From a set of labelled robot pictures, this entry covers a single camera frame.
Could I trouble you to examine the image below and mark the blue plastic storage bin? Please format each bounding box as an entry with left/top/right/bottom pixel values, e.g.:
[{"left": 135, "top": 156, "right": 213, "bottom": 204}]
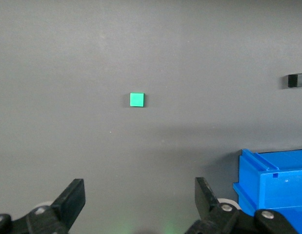
[{"left": 232, "top": 149, "right": 302, "bottom": 234}]

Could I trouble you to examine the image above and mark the small green cube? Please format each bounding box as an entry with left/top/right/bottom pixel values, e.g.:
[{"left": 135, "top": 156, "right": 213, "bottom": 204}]
[{"left": 128, "top": 92, "right": 145, "bottom": 108}]

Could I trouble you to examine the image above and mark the dark grey table mat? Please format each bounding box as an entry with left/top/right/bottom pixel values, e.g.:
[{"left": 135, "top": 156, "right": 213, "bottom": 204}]
[{"left": 0, "top": 0, "right": 302, "bottom": 234}]

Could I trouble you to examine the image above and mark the small black cube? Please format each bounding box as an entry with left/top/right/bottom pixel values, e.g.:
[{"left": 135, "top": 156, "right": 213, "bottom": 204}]
[{"left": 287, "top": 72, "right": 302, "bottom": 88}]

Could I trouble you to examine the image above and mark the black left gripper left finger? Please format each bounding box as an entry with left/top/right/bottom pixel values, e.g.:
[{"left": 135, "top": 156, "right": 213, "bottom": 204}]
[{"left": 0, "top": 178, "right": 86, "bottom": 234}]

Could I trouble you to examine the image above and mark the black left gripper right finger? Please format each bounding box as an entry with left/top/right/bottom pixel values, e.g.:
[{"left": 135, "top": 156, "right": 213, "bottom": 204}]
[{"left": 184, "top": 177, "right": 299, "bottom": 234}]

